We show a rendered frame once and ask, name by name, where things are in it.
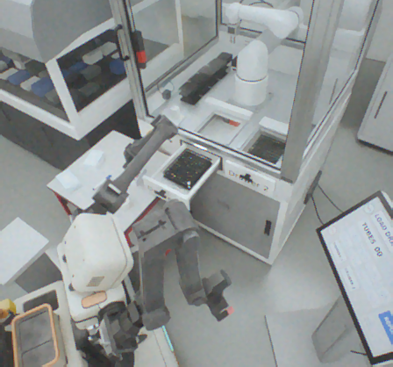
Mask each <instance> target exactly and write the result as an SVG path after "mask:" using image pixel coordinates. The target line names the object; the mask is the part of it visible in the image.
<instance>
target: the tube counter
mask: <svg viewBox="0 0 393 367"><path fill-rule="evenodd" d="M371 252H372V254H373V256H374V258H375V259H376V261H377V263H378V265H379V266H380V268H381V270H382V273H383V275H384V277H385V279H386V281H387V283H388V284H389V286H390V288H391V290H392V291H393V263H392V262H391V260H390V259H389V257H388V256H387V254H386V252H385V250H384V248H383V245H382V244H380V245H378V246H376V247H374V248H372V249H371Z"/></svg>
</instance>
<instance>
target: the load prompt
mask: <svg viewBox="0 0 393 367"><path fill-rule="evenodd" d="M369 217H370V218H371V219H372V221H373V224H374V226H375V228H376V229H377V231H378V233H379V235H380V236H381V237H382V240H383V242H384V244H385V246H386V248H387V249H388V251H389V253H390V254H391V256H392V257H393V226H392V225H391V224H390V223H389V221H388V219H387V218H386V216H385V213H384V212H383V210H382V209H381V210H379V211H377V212H373V213H372V214H370V215H369Z"/></svg>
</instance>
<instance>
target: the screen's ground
mask: <svg viewBox="0 0 393 367"><path fill-rule="evenodd" d="M371 201H372V202H373V204H374V207H375V209H376V211H379V210H381V209H382V210H383V212H384V213H385V216H386V218H387V219H388V221H389V223H390V224H391V225H392V226H393V221H392V219H391V218H390V216H389V215H388V213H387V212H386V210H385V208H384V206H383V205H382V202H381V201H380V199H379V198H374V199H373V200H371ZM369 215H370V214H369ZM369 215H368V216H367V215H366V214H365V213H364V211H363V210H362V209H361V208H359V209H357V210H356V211H354V212H352V213H350V214H348V215H347V216H345V217H344V218H342V219H340V220H338V221H336V222H335V223H334V224H335V226H336V227H337V229H338V231H339V233H340V232H341V231H343V230H347V229H348V228H349V227H351V226H352V225H354V224H355V225H356V227H357V229H359V231H360V235H361V238H362V239H363V241H364V243H365V244H366V246H367V248H368V250H369V252H370V254H371V257H372V258H373V260H374V262H375V265H376V267H377V269H378V270H379V271H380V272H381V274H382V279H383V281H384V283H385V284H386V285H387V287H388V289H389V291H390V293H391V295H392V297H393V291H392V290H391V288H390V286H389V284H388V283H387V281H386V279H385V277H384V275H383V273H382V270H381V268H380V266H379V265H378V263H377V261H376V259H375V258H374V256H373V254H372V252H371V249H372V248H374V247H376V246H378V245H380V244H382V245H383V248H384V250H385V252H386V254H387V256H388V257H389V259H390V260H391V262H392V263H393V257H392V256H391V254H390V253H389V251H388V249H387V248H386V246H385V244H384V242H383V240H382V237H381V236H380V235H379V233H378V231H377V229H376V228H375V226H374V224H373V221H372V219H371V218H370V217H369ZM321 234H322V235H323V238H324V240H325V244H326V246H327V247H328V249H329V251H330V253H331V256H332V261H333V262H334V264H335V267H336V269H337V271H338V273H339V275H340V278H341V280H342V284H343V286H344V288H345V290H346V292H347V296H348V297H349V299H350V302H351V303H352V305H353V310H354V313H355V315H356V316H357V319H358V321H359V323H360V325H361V328H362V330H363V332H364V336H365V338H366V341H367V342H368V346H369V347H370V349H371V352H372V354H373V356H378V355H384V354H387V353H390V352H392V351H393V347H392V346H391V344H390V340H389V338H388V336H387V334H386V332H385V330H384V328H383V326H382V324H381V322H380V320H379V318H378V313H384V312H387V311H388V310H390V311H391V314H392V316H393V302H391V303H388V304H387V305H384V306H380V307H378V308H376V309H374V310H373V309H372V307H371V305H370V304H369V302H368V299H367V295H366V293H365V292H364V290H363V288H362V286H361V283H360V281H359V279H358V277H357V276H356V279H357V281H358V283H359V286H360V289H358V290H356V291H353V292H351V293H349V290H348V289H347V286H346V284H345V282H344V280H343V276H342V275H341V272H340V270H339V269H341V268H343V267H344V266H346V265H348V264H349V263H350V265H351V267H352V269H353V271H354V274H355V275H356V272H355V270H354V267H353V265H352V264H351V261H350V260H349V258H348V256H347V253H346V249H345V247H344V246H343V244H342V242H341V240H340V237H339V235H338V234H335V235H334V236H333V237H330V235H329V234H328V232H327V230H326V229H324V230H323V231H321ZM338 238H339V242H340V244H341V246H342V247H343V249H344V250H345V255H346V257H347V260H346V261H344V262H343V263H341V264H339V265H338V264H337V263H336V261H335V259H334V257H333V255H332V250H331V247H330V246H329V244H330V243H332V242H333V241H335V240H337V239H338Z"/></svg>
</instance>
